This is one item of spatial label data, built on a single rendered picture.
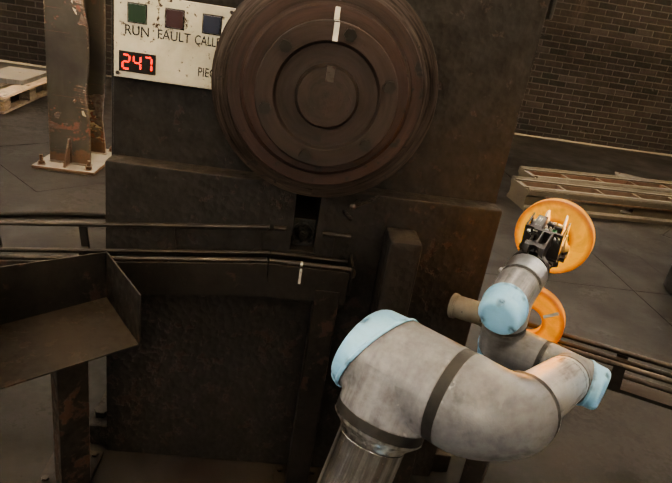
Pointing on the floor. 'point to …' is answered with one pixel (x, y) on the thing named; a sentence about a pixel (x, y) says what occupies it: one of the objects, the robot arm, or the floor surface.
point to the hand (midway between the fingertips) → (556, 227)
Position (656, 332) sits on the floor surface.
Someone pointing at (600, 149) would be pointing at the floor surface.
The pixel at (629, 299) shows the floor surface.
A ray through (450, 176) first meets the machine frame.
